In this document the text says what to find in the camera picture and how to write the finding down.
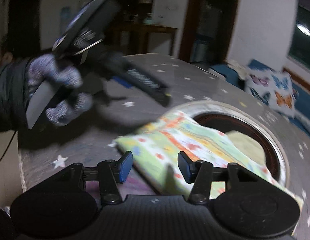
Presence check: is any colourful patterned children's jacket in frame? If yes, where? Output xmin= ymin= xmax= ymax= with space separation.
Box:
xmin=115 ymin=111 xmax=303 ymax=207

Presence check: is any gloved patterned left hand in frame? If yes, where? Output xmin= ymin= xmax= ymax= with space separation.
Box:
xmin=26 ymin=54 xmax=93 ymax=129

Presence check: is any grey star patterned table cover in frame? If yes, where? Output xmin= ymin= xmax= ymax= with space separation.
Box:
xmin=18 ymin=54 xmax=310 ymax=239

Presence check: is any wooden side table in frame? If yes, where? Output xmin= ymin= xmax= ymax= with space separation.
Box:
xmin=117 ymin=24 xmax=178 ymax=56

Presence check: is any cream cloth on sofa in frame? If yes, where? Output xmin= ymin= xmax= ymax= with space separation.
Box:
xmin=225 ymin=59 xmax=249 ymax=81

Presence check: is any butterfly print pillow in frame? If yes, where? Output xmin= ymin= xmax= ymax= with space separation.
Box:
xmin=245 ymin=69 xmax=296 ymax=118

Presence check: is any blue sofa bench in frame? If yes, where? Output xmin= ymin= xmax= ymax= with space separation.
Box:
xmin=210 ymin=60 xmax=310 ymax=137

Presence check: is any dark window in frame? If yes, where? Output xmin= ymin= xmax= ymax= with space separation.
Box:
xmin=289 ymin=6 xmax=310 ymax=70

